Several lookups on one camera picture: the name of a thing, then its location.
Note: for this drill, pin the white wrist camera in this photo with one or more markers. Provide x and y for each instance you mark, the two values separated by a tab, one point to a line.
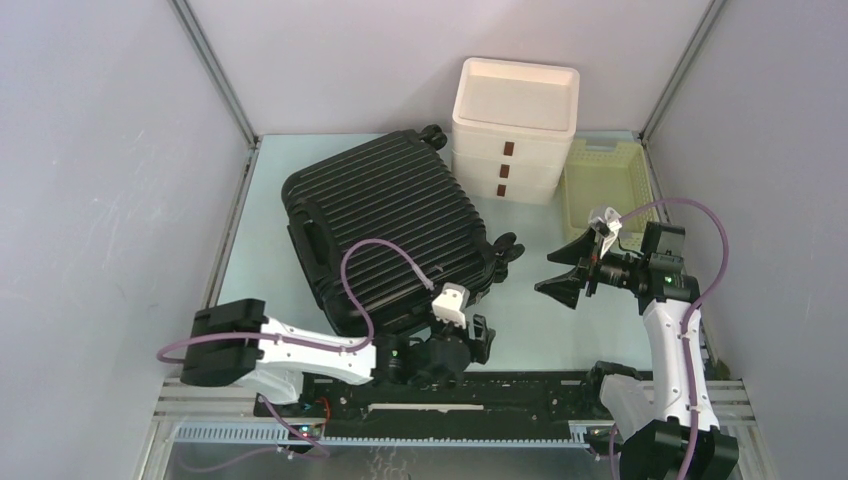
605	221
449	304

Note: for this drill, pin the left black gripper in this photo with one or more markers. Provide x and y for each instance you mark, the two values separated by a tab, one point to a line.
482	337

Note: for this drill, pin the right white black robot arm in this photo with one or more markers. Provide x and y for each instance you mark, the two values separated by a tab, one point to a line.
675	432

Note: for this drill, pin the pale yellow perforated basket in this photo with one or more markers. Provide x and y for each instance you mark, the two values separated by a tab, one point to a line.
602	173

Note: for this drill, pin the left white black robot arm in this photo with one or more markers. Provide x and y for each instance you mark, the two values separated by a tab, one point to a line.
237	344

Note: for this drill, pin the white stacked drawer unit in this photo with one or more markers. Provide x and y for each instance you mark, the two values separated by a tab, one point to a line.
513	124

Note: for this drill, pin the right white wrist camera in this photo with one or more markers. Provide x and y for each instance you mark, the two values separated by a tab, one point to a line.
605	221

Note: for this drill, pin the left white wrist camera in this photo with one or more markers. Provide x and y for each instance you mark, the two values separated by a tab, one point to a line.
449	304

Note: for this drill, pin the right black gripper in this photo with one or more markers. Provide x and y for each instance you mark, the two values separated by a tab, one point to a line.
565	287

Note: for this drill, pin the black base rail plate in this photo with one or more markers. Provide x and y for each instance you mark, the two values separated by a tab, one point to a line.
521	406

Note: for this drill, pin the black ribbed hard-shell suitcase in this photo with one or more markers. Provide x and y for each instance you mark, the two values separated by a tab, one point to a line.
371	225

